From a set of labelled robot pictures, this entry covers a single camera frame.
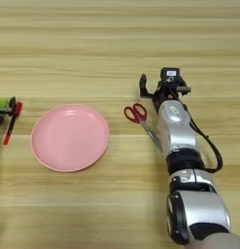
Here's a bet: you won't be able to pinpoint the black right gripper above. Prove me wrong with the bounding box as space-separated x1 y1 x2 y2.
139 73 192 104

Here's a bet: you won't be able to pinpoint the green rectangular block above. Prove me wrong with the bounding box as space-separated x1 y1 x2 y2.
0 97 10 110

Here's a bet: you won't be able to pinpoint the red and black marker pen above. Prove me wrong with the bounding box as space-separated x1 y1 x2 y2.
2 100 24 146

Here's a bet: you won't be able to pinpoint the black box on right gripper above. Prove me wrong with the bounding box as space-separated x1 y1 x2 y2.
159 66 181 86

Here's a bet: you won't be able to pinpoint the pink round plate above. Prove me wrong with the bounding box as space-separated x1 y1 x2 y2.
30 103 111 173

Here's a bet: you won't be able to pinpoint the red-handled scissors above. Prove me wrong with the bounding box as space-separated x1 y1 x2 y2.
123 102 164 152

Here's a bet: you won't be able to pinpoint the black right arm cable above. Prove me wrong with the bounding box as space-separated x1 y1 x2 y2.
182 103 223 174

